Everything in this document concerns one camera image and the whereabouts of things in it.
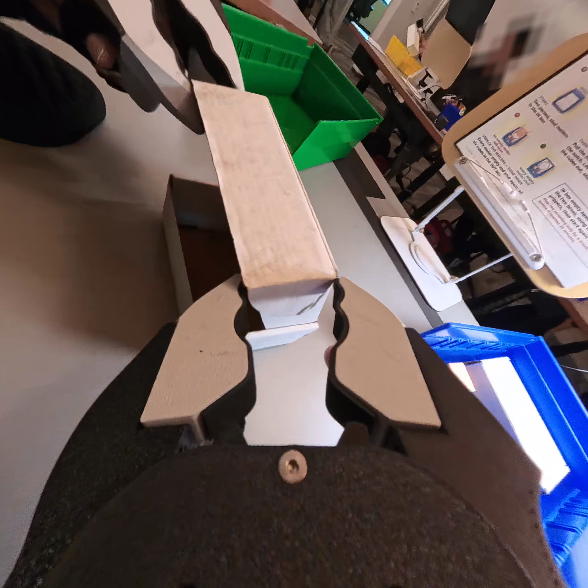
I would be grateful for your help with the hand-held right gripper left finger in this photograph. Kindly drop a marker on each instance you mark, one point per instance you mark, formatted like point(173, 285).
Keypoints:
point(197, 363)

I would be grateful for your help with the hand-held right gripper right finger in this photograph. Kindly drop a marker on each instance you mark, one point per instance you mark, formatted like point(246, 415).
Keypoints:
point(381, 367)

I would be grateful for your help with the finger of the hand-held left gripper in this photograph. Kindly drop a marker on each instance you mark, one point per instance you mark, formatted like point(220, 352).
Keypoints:
point(216, 41)
point(147, 59)

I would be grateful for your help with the green plastic bin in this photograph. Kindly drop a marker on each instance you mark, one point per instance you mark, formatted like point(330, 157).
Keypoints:
point(330, 105)

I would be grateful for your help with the blue plastic bin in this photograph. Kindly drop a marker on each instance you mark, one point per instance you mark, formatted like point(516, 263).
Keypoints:
point(560, 390)

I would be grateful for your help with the grey desk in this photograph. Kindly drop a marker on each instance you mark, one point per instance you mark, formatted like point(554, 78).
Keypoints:
point(69, 275)

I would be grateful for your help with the person's left hand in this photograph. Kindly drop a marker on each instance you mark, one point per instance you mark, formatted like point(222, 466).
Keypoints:
point(105, 55)

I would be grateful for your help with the wooden table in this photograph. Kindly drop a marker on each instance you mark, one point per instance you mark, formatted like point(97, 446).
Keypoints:
point(294, 23)
point(413, 101)

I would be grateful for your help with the red stool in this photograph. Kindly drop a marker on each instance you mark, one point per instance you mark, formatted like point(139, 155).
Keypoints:
point(438, 236)

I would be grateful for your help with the yellow plastic bin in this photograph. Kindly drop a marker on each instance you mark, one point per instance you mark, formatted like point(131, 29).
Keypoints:
point(402, 57)

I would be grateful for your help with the printed instruction sheet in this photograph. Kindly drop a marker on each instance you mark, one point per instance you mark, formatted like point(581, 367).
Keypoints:
point(528, 174)

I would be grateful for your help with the wooden clipboard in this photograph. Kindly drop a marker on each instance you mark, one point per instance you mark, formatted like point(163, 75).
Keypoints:
point(477, 124)

